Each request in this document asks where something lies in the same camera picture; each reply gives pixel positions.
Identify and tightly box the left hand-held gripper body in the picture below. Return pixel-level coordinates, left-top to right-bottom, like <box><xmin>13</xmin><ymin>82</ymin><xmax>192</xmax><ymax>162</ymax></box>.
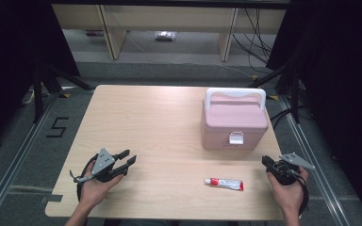
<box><xmin>70</xmin><ymin>148</ymin><xmax>129</xmax><ymax>184</ymax></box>

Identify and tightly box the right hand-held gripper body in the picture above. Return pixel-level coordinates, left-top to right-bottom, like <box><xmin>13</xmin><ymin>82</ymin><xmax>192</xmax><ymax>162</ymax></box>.
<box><xmin>265</xmin><ymin>152</ymin><xmax>316</xmax><ymax>186</ymax></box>

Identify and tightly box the white and red ointment tube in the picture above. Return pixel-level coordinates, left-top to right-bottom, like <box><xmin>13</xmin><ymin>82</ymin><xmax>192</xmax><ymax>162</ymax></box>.
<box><xmin>205</xmin><ymin>177</ymin><xmax>245</xmax><ymax>192</ymax></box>

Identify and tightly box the pink storage box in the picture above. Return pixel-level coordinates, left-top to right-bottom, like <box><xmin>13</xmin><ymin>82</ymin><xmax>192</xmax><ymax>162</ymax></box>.
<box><xmin>201</xmin><ymin>87</ymin><xmax>270</xmax><ymax>151</ymax></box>

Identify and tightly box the person's right hand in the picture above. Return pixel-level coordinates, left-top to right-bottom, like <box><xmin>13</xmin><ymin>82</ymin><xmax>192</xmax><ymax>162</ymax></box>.
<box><xmin>266</xmin><ymin>167</ymin><xmax>309</xmax><ymax>215</ymax></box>

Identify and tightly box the person's left hand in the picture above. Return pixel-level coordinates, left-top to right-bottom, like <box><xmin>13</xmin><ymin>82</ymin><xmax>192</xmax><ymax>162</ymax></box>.
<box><xmin>80</xmin><ymin>161</ymin><xmax>125</xmax><ymax>208</ymax></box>

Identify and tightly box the grey tape strip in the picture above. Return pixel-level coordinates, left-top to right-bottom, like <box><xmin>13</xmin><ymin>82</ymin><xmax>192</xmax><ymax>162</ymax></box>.
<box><xmin>40</xmin><ymin>194</ymin><xmax>64</xmax><ymax>204</ymax></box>

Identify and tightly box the black curtain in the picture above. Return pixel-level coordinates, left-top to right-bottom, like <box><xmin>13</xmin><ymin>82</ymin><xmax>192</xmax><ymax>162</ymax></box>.
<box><xmin>0</xmin><ymin>0</ymin><xmax>81</xmax><ymax>155</ymax></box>
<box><xmin>265</xmin><ymin>0</ymin><xmax>362</xmax><ymax>218</ymax></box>

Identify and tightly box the silver foil packet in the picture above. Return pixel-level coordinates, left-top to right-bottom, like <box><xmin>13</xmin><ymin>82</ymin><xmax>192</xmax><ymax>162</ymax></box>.
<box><xmin>155</xmin><ymin>30</ymin><xmax>177</xmax><ymax>41</ymax></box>

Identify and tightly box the beige wooden desk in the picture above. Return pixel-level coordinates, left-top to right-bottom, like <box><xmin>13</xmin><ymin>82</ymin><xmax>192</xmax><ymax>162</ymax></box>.
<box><xmin>51</xmin><ymin>3</ymin><xmax>287</xmax><ymax>62</ymax></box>

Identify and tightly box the aluminium floor rail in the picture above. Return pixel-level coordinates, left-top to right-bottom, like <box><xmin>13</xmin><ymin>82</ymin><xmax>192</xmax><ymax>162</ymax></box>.
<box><xmin>0</xmin><ymin>93</ymin><xmax>59</xmax><ymax>226</ymax></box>
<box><xmin>277</xmin><ymin>95</ymin><xmax>351</xmax><ymax>226</ymax></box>

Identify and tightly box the right hand-held gripper black cable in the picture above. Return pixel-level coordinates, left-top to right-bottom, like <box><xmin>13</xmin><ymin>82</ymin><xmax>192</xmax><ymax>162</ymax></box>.
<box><xmin>294</xmin><ymin>170</ymin><xmax>311</xmax><ymax>218</ymax></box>

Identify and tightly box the black floor cable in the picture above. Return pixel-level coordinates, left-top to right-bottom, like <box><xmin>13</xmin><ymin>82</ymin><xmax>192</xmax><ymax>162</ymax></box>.
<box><xmin>269</xmin><ymin>107</ymin><xmax>297</xmax><ymax>130</ymax></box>

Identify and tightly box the thin white floor cable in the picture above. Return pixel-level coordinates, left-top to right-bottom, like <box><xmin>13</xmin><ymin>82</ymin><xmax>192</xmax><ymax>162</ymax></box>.
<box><xmin>222</xmin><ymin>63</ymin><xmax>256</xmax><ymax>78</ymax></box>

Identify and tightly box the bundle of black cables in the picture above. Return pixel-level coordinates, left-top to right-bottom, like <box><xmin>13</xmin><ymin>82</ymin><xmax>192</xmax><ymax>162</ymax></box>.
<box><xmin>232</xmin><ymin>8</ymin><xmax>273</xmax><ymax>75</ymax></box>

